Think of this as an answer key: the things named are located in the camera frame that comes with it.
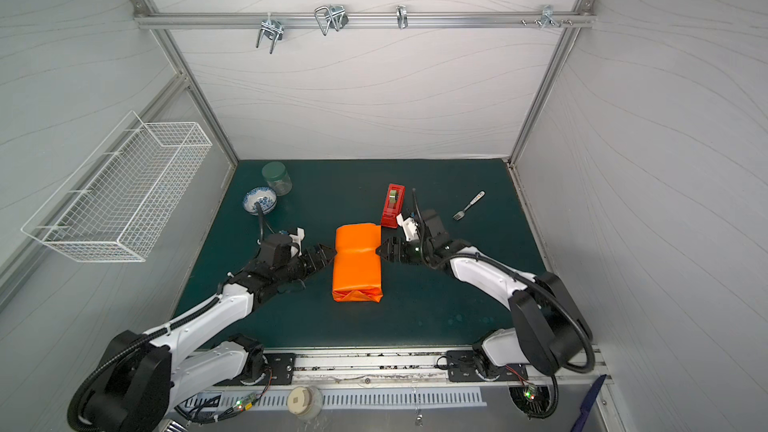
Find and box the orange wrapping paper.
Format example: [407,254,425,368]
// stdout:
[332,223,383,303]

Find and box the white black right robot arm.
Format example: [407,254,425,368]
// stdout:
[376,238,596,377]

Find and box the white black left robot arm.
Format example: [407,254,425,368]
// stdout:
[67,245,336,431]

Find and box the red tape dispenser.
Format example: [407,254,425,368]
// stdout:
[380,184,405,229]

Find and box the blue white ceramic bowl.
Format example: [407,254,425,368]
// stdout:
[242,186,278,215]

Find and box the green lidded glass jar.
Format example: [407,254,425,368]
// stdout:
[261,161,293,196]

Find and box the round white puck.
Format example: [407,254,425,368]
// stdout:
[286,386,324,421]

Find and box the metal u-bolt clamp left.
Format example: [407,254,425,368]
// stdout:
[255,15,284,54]

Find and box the metal u-bolt clamp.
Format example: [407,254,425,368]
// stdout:
[255,15,284,54]
[314,4,349,36]

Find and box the metal u-bolt clamp middle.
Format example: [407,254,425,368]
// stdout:
[314,4,349,36]

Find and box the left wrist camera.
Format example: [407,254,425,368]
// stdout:
[259,227,305,267]

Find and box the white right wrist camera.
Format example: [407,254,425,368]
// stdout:
[396,214,420,243]

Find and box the fork with white handle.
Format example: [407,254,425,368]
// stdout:
[453,191,486,221]

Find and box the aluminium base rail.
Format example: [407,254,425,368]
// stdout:
[191,344,610,388]

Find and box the white wire basket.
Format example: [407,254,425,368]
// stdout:
[21,111,212,263]

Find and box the blue handled tool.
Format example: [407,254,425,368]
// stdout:
[570,374,607,432]

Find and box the metal ring clamp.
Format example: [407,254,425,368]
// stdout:
[395,5,408,30]

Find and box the metal bracket clamp right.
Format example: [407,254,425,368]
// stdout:
[520,5,572,29]

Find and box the aluminium cross rail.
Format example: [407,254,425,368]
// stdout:
[134,9,597,31]

